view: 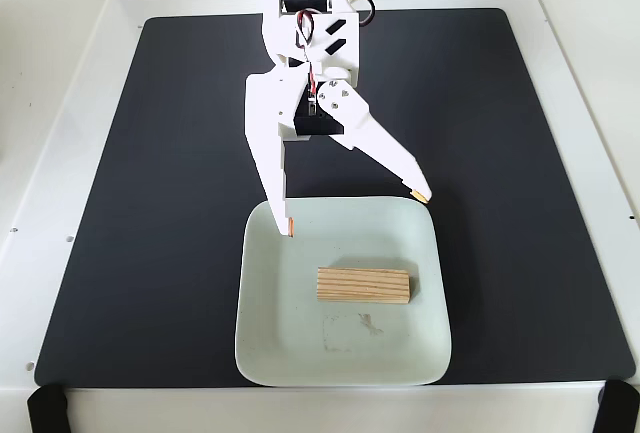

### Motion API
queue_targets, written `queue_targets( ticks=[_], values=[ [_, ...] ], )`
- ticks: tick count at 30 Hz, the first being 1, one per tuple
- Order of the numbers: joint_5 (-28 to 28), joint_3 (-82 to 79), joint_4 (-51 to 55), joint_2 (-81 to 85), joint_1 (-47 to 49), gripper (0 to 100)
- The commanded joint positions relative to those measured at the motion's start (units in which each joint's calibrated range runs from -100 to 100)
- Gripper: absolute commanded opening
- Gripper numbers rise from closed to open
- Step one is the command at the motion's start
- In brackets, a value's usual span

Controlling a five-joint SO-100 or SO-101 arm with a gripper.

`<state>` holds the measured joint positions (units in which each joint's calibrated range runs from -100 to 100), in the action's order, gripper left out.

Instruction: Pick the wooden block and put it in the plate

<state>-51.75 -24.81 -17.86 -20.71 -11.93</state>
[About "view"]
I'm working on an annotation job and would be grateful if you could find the white fixed gripper finger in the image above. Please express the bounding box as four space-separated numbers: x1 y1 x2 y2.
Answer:
244 127 297 240

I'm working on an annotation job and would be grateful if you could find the light wooden block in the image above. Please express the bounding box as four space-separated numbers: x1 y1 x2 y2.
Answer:
316 267 414 306

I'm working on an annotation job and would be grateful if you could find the white square plate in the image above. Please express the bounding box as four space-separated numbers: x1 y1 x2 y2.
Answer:
233 195 453 388

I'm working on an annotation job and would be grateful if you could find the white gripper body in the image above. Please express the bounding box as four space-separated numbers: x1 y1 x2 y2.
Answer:
244 11 362 143

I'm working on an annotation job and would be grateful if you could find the black rubber work mat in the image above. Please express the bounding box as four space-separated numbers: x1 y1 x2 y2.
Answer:
33 7 636 388

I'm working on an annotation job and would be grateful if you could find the white moving gripper finger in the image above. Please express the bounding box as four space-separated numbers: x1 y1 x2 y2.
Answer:
317 79 433 204

